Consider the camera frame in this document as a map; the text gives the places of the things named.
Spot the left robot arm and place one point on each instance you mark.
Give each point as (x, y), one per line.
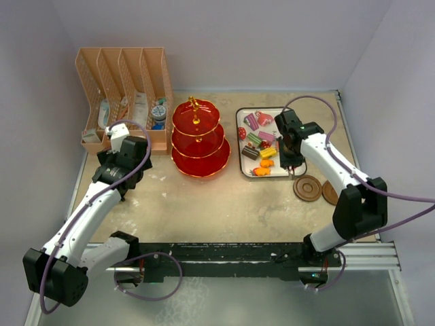
(62, 268)

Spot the right brown round coaster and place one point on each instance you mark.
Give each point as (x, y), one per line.
(329, 193)

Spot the brown round coaster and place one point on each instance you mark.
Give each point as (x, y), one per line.
(329, 193)
(307, 188)

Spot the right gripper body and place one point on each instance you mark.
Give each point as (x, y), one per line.
(296, 159)

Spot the chocolate cake slice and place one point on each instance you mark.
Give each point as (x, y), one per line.
(250, 153)

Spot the pink striped cake slice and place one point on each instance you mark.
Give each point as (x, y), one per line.
(266, 136)

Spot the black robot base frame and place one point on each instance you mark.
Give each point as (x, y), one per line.
(286, 261)

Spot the orange fish pastry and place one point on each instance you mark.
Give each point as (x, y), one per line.
(267, 163)
(261, 171)

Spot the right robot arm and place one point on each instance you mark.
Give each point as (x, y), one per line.
(359, 210)

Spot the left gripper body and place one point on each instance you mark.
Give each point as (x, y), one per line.
(107, 156)

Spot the small carton box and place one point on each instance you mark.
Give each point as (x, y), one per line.
(90, 136)

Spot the white blue tube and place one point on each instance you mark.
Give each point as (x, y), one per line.
(104, 111)

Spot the white strawberry enamel tray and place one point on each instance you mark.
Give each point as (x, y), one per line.
(246, 164)

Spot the red three-tier cake stand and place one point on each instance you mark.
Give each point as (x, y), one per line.
(199, 146)

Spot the upper orange fish pastry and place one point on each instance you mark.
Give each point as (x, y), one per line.
(267, 163)

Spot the pink heart cake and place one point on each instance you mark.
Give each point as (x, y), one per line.
(264, 119)

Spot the purple striped cake slice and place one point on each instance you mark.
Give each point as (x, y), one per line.
(250, 120)

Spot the green striped cake slice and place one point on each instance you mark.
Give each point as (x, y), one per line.
(253, 140)

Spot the lower orange fish pastry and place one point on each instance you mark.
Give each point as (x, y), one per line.
(261, 171)

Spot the metal serving tongs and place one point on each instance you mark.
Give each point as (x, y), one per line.
(291, 172)

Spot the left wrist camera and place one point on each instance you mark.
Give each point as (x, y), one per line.
(116, 136)

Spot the peach desk file organizer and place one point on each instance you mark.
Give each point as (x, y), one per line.
(123, 77)

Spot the left brown round coaster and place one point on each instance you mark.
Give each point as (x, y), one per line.
(307, 188)

